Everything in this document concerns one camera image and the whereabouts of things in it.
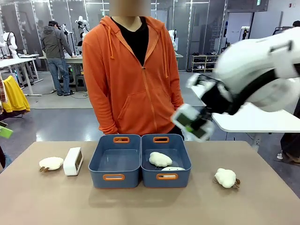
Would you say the white digital clock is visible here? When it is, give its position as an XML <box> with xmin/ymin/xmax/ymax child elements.
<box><xmin>172</xmin><ymin>104</ymin><xmax>216</xmax><ymax>143</ymax></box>
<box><xmin>62</xmin><ymin>147</ymin><xmax>84</xmax><ymax>177</ymax></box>

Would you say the white table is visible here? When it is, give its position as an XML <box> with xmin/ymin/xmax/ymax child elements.
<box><xmin>190</xmin><ymin>85</ymin><xmax>300</xmax><ymax>134</ymax></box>

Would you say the person in dark trousers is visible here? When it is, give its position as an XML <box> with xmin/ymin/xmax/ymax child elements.
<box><xmin>276</xmin><ymin>132</ymin><xmax>300</xmax><ymax>164</ymax></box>

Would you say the person in grey hoodie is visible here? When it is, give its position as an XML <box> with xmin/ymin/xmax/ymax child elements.
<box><xmin>40</xmin><ymin>20</ymin><xmax>77</xmax><ymax>97</ymax></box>

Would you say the white humanoid robot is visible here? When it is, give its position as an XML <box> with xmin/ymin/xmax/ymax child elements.
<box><xmin>1</xmin><ymin>31</ymin><xmax>19</xmax><ymax>59</ymax></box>

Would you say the plaid shirt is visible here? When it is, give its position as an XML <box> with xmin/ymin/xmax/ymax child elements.
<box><xmin>0</xmin><ymin>74</ymin><xmax>8</xmax><ymax>111</ymax></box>

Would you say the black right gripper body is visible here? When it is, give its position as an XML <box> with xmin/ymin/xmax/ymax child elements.
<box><xmin>201</xmin><ymin>79</ymin><xmax>242</xmax><ymax>116</ymax></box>

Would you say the wooden shoe rack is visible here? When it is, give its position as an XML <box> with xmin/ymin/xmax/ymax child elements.
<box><xmin>191</xmin><ymin>53</ymin><xmax>220</xmax><ymax>73</ymax></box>

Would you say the yellow jacket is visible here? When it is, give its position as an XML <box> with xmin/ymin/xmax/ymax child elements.
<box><xmin>1</xmin><ymin>75</ymin><xmax>31</xmax><ymax>113</ymax></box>

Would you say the person in orange hoodie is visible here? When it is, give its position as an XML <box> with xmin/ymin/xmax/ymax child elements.
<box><xmin>82</xmin><ymin>15</ymin><xmax>185</xmax><ymax>141</ymax></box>

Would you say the blue basket with orange handles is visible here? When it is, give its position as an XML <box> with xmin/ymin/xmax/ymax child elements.
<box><xmin>88</xmin><ymin>134</ymin><xmax>142</xmax><ymax>189</ymax></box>
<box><xmin>140</xmin><ymin>133</ymin><xmax>192</xmax><ymax>188</ymax></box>

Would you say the white sheep plush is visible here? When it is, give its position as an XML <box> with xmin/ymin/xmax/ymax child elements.
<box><xmin>212</xmin><ymin>167</ymin><xmax>241</xmax><ymax>189</ymax></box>
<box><xmin>161</xmin><ymin>166</ymin><xmax>186</xmax><ymax>172</ymax></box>
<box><xmin>149</xmin><ymin>151</ymin><xmax>173</xmax><ymax>168</ymax></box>
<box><xmin>38</xmin><ymin>156</ymin><xmax>65</xmax><ymax>173</ymax></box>

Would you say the white desk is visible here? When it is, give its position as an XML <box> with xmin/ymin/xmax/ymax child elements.
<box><xmin>0</xmin><ymin>53</ymin><xmax>44</xmax><ymax>97</ymax></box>

